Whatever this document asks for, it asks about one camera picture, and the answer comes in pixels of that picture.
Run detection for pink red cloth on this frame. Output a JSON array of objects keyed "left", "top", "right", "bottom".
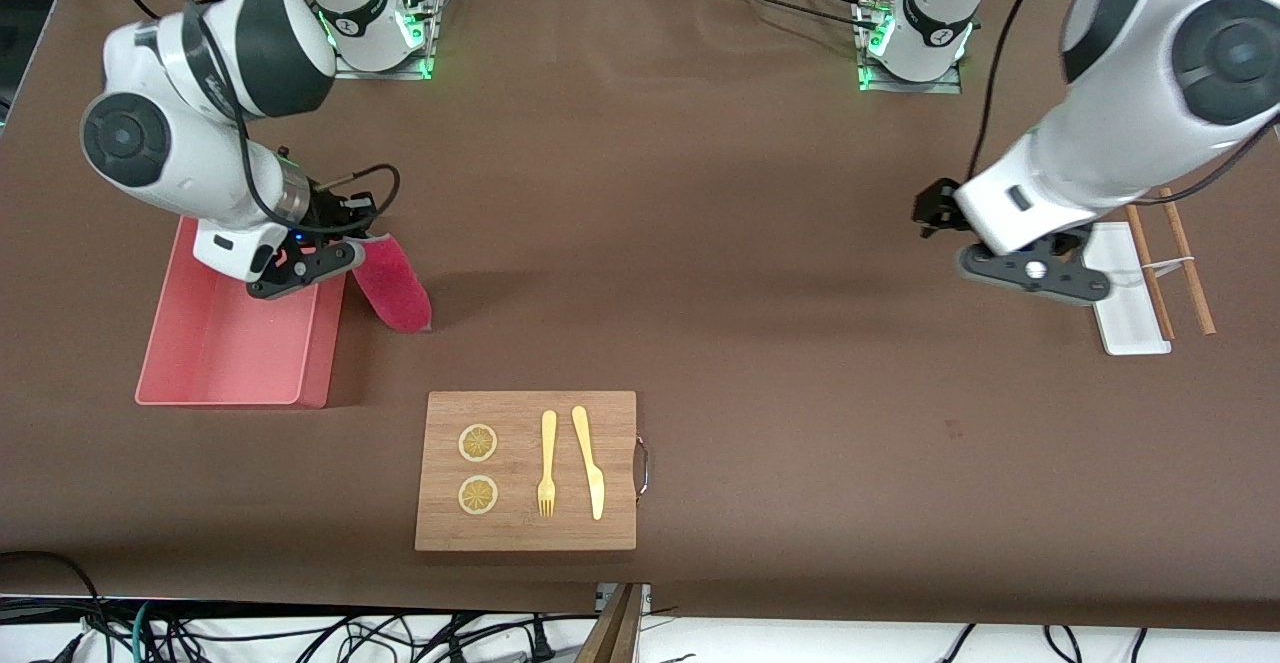
[{"left": 350, "top": 233, "right": 434, "bottom": 335}]

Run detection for pink plastic bin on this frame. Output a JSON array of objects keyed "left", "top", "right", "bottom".
[{"left": 134, "top": 218, "right": 352, "bottom": 410}]

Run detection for brown wooden stick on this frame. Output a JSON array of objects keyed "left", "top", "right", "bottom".
[
  {"left": 1158, "top": 188, "right": 1218, "bottom": 336},
  {"left": 1124, "top": 205, "right": 1177, "bottom": 342}
]

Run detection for white rectangular tray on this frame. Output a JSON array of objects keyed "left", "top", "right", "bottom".
[{"left": 1080, "top": 221, "right": 1173, "bottom": 356}]

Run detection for yellow plastic fork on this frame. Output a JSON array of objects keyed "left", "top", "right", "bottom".
[{"left": 537, "top": 410, "right": 558, "bottom": 518}]

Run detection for wooden cutting board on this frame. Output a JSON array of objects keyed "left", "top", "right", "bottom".
[{"left": 414, "top": 390, "right": 638, "bottom": 553}]

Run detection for yellow plastic knife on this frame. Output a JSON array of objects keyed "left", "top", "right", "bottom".
[{"left": 571, "top": 405, "right": 606, "bottom": 522}]

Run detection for brown wooden bar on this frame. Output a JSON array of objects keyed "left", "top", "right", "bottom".
[{"left": 575, "top": 583, "right": 643, "bottom": 663}]

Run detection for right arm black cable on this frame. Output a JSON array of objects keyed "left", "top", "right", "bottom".
[{"left": 110, "top": 0, "right": 402, "bottom": 236}]

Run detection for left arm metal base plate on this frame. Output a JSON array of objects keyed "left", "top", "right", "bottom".
[{"left": 857, "top": 0, "right": 964, "bottom": 95}]

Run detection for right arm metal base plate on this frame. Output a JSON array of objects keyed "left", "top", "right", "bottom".
[{"left": 330, "top": 0, "right": 438, "bottom": 82}]

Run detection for black floor cable loop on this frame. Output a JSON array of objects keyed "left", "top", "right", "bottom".
[{"left": 0, "top": 551, "right": 106, "bottom": 663}]

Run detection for small metal bracket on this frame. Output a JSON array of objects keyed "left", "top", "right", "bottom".
[{"left": 594, "top": 583, "right": 653, "bottom": 616}]

